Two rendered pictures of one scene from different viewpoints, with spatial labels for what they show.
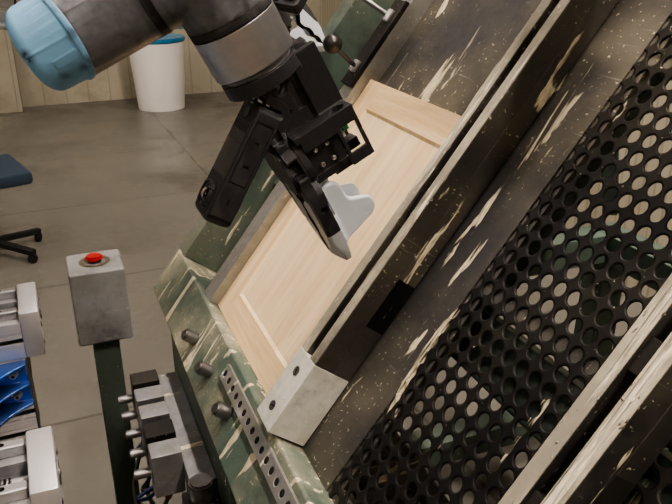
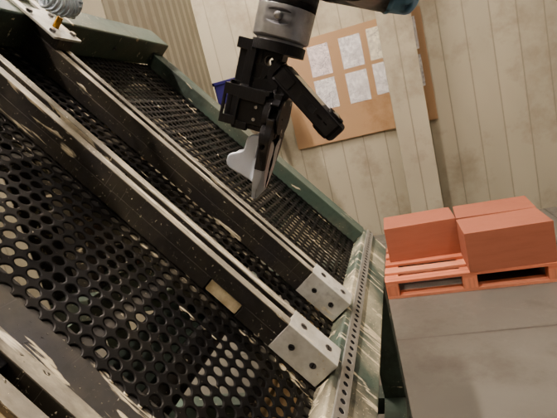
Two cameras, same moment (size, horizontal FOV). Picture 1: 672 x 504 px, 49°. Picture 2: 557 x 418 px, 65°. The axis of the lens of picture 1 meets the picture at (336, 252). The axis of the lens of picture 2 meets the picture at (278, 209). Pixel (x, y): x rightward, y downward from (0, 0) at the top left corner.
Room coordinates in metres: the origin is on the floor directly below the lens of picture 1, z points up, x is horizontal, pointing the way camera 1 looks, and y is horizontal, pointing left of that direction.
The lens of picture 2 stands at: (1.15, 0.41, 1.40)
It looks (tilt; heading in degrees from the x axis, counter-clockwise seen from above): 11 degrees down; 219
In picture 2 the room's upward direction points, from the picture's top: 14 degrees counter-clockwise
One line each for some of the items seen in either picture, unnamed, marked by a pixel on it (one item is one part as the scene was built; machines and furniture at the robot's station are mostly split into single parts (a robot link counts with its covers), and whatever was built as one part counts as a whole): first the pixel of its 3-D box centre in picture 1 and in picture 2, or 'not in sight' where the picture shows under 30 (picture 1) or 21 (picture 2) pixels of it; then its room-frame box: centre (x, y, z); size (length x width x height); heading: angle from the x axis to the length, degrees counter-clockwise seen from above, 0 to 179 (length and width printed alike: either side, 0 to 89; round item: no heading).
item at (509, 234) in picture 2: not in sight; (459, 245); (-2.07, -0.57, 0.21); 1.17 x 0.78 x 0.41; 113
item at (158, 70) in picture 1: (158, 72); not in sight; (7.50, 1.79, 0.35); 0.59 x 0.57 x 0.70; 23
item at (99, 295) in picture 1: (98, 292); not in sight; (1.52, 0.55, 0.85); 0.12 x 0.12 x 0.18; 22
